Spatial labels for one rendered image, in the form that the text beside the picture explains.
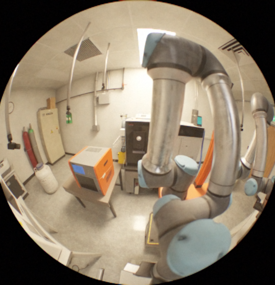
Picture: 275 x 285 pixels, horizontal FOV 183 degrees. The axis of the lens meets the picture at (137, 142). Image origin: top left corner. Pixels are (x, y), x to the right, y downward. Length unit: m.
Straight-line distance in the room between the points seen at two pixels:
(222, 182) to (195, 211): 0.08
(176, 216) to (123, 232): 1.46
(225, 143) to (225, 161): 0.04
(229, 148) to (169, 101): 0.16
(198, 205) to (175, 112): 0.21
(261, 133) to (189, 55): 0.41
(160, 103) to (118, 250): 1.63
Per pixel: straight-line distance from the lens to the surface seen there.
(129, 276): 0.71
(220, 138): 0.20
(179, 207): 0.18
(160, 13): 1.36
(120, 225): 1.62
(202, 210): 0.21
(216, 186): 0.22
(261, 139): 0.50
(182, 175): 0.35
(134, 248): 1.57
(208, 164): 0.52
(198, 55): 0.25
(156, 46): 0.21
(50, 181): 2.33
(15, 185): 2.99
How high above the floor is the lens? 1.56
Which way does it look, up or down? 21 degrees down
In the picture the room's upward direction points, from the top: 2 degrees clockwise
